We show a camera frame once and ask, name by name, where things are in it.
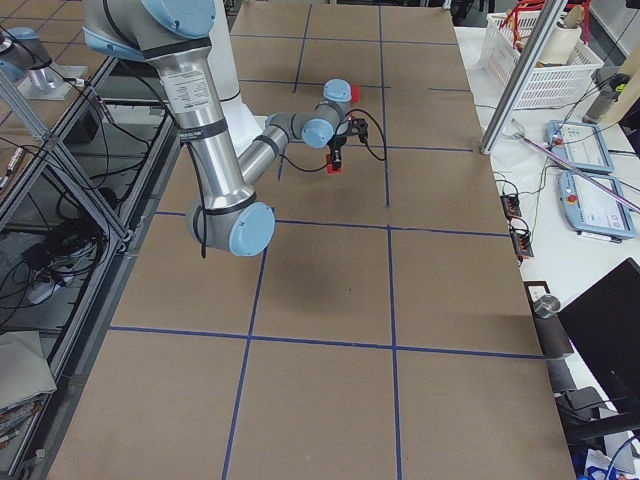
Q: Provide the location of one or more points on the lower teach pendant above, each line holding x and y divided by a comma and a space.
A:
591, 211

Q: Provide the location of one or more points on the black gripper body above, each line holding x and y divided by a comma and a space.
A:
339, 145

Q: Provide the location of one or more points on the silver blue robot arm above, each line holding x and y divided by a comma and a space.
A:
188, 44

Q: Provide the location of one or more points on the upper black orange connector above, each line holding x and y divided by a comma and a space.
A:
511, 205

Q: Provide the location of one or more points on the upper teach pendant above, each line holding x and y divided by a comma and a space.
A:
579, 144

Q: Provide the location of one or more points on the grey cylinder bottle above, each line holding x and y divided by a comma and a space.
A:
607, 97

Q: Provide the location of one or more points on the black monitor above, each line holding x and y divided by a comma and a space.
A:
603, 325

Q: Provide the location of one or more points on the white jar in basket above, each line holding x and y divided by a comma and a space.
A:
563, 39

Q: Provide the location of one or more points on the red cube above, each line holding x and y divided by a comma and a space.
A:
355, 93
337, 164

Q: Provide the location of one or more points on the aluminium frame post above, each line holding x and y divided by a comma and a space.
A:
542, 31

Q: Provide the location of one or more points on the small metal cup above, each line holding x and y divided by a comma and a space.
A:
546, 306

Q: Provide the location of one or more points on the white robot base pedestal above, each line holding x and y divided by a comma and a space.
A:
243, 125

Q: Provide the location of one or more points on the black orange connector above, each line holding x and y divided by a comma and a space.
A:
521, 241
511, 205

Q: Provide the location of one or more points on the aluminium frame rack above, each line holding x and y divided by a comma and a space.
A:
74, 213

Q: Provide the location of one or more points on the lower black orange connector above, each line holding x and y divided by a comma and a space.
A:
521, 241

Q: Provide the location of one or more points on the teach pendant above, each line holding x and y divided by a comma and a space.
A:
579, 144
591, 211

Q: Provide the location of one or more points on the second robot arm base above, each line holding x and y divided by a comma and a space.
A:
26, 61

